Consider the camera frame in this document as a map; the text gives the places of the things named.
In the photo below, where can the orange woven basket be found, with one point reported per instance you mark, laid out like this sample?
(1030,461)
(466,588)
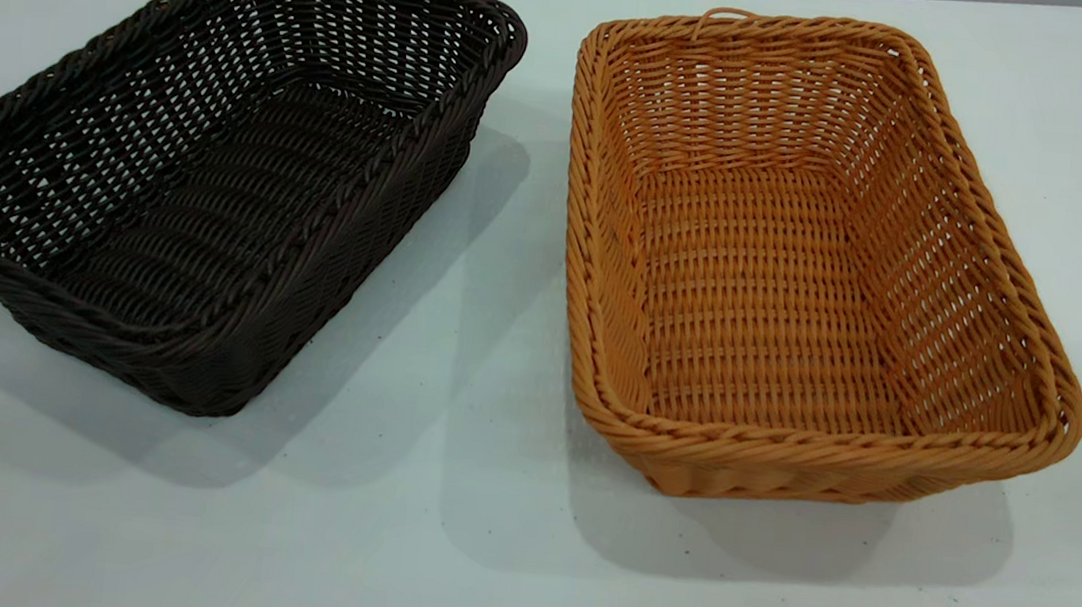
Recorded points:
(753,296)

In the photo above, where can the black woven basket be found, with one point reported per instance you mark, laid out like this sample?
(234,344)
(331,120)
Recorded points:
(209,208)

